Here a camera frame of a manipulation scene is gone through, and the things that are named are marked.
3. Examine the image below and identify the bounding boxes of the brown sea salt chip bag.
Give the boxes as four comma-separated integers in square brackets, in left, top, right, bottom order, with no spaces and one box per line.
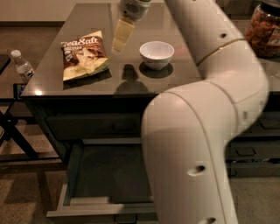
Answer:
[60,31,110,81]

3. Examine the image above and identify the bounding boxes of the dark grey cabinet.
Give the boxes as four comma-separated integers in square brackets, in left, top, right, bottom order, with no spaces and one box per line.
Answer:
[20,3,280,224]

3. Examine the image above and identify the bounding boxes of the grey top left drawer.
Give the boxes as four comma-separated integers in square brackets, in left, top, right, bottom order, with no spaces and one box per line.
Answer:
[45,113,141,140]

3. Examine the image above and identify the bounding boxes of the clear plastic water bottle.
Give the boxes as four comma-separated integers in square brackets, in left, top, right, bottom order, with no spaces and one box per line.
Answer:
[10,50,34,83]

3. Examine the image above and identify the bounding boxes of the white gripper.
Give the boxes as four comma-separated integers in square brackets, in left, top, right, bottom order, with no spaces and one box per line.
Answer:
[111,0,151,53]

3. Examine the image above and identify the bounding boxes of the grey top right drawer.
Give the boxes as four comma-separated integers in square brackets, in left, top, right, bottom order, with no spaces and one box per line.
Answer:
[240,91,280,137]

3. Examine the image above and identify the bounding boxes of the black side table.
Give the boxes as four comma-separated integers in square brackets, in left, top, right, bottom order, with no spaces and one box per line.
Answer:
[0,53,59,162]

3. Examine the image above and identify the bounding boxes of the open grey middle drawer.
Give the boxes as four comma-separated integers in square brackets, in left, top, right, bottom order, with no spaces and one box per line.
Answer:
[47,144,158,224]

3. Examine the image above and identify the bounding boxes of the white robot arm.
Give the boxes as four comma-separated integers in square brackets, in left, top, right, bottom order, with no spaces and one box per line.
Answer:
[141,0,270,224]

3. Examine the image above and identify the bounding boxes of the clear jar of snacks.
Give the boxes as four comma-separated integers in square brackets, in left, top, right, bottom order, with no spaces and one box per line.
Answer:
[245,0,280,58]

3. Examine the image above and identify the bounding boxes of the grey middle right drawer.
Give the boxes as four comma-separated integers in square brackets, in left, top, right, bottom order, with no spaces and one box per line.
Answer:
[225,140,280,160]

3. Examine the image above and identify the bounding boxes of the white ceramic bowl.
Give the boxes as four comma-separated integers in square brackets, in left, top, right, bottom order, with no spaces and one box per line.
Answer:
[139,41,174,70]

